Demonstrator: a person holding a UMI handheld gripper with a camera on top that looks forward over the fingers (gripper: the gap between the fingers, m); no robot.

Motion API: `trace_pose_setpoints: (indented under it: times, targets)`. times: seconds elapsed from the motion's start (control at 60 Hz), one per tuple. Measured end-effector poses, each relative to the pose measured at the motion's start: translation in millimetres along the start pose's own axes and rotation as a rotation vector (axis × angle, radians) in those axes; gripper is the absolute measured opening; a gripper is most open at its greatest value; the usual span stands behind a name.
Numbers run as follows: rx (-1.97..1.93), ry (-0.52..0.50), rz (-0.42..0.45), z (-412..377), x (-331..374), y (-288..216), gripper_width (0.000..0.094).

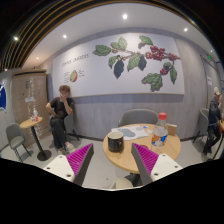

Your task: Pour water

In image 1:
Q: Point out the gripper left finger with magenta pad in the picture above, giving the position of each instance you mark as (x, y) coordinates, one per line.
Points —
(72, 167)

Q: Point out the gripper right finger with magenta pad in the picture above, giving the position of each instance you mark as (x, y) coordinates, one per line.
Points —
(152, 166)

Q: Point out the clear plastic bottle red cap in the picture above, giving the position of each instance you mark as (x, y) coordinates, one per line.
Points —
(159, 133)

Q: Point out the small round side table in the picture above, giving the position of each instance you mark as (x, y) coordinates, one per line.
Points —
(43, 155)

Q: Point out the round wooden table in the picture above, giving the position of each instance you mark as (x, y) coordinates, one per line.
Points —
(125, 160)

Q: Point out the grey cloth on table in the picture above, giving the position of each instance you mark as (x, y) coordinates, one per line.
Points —
(132, 132)

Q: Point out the small brown box on table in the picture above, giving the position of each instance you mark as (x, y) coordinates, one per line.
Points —
(172, 129)

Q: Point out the black ceramic mug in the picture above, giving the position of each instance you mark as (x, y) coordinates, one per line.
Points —
(115, 141)

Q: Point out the grey chair behind table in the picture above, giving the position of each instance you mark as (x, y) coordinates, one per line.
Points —
(138, 116)

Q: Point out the bottle on side table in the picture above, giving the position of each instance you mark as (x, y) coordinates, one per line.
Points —
(35, 114)

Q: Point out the seated person in black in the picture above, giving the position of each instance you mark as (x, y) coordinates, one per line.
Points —
(59, 108)

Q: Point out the grey chair at left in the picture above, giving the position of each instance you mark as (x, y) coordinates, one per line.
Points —
(15, 137)

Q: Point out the person with cap at right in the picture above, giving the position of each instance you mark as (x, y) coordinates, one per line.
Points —
(214, 118)

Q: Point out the grey chair at right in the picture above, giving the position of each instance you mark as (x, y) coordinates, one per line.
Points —
(202, 124)

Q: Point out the wooden slatted cabinet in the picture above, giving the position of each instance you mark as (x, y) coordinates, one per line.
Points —
(29, 93)

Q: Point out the coffee plant wall mural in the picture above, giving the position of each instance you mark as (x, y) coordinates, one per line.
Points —
(131, 63)

